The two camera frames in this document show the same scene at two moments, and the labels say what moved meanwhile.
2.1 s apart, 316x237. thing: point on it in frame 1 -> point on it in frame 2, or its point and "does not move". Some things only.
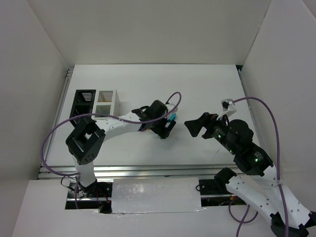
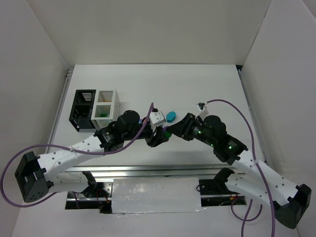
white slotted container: x=106 y=102 does not move
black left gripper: x=162 y=129 -> x=153 y=138
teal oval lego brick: x=173 y=116 does not move
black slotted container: x=82 y=104 does not move
